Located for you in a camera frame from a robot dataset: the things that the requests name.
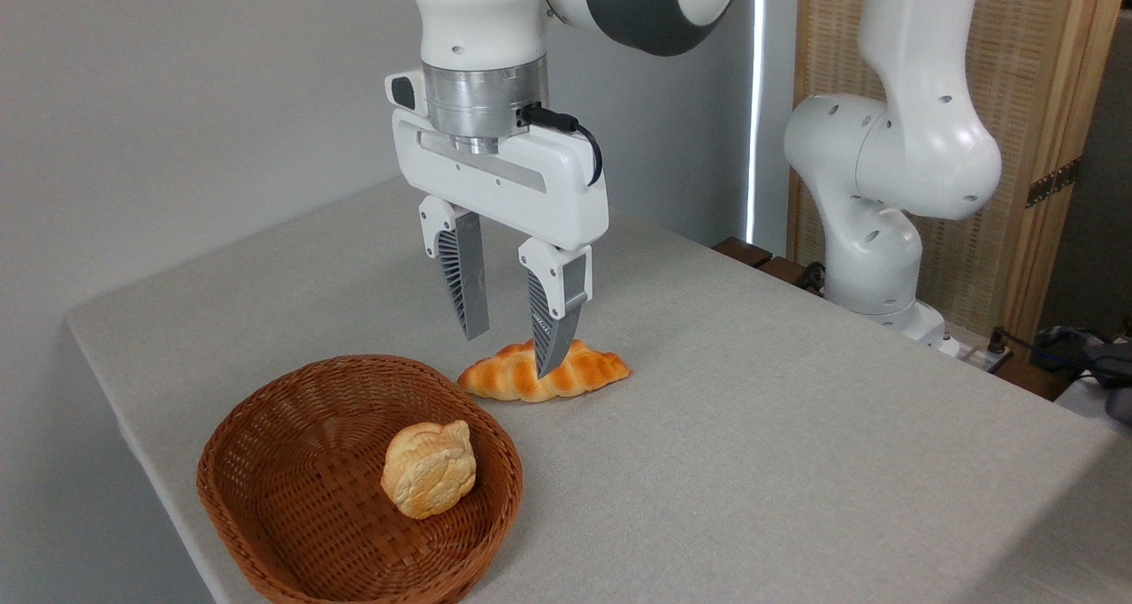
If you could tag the black robot base connector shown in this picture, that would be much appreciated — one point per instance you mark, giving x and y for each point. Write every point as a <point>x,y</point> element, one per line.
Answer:
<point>814,277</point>

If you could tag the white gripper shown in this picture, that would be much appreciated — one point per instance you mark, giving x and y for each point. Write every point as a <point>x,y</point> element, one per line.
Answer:
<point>531,188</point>

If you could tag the wooden rattan folding screen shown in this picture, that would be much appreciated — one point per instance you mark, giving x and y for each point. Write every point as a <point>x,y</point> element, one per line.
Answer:
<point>1026,73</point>

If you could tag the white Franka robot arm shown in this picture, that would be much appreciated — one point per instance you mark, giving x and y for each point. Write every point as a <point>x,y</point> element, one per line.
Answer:
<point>920,144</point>

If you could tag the dark brown wooden slat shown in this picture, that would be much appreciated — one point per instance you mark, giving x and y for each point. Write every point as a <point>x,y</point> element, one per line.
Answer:
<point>783,271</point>
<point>741,251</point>

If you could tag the brown woven wicker basket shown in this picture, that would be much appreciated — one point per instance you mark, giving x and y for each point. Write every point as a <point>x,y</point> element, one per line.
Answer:
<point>292,471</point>

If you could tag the golden twisted bread loaf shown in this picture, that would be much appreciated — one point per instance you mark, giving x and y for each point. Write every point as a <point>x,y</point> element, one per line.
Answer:
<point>504,379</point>

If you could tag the dark metal screen hinge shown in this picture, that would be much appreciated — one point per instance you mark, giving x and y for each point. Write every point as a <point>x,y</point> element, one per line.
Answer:
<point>1052,182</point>

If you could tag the grey tablecloth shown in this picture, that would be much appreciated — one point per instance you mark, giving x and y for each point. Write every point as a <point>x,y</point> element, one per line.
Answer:
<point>752,454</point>

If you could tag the round pale bread roll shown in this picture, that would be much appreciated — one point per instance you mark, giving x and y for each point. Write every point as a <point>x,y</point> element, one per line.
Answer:
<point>429,471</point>

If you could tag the dark grey bag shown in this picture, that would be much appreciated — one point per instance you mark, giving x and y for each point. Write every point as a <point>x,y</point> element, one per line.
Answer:
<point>1105,365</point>

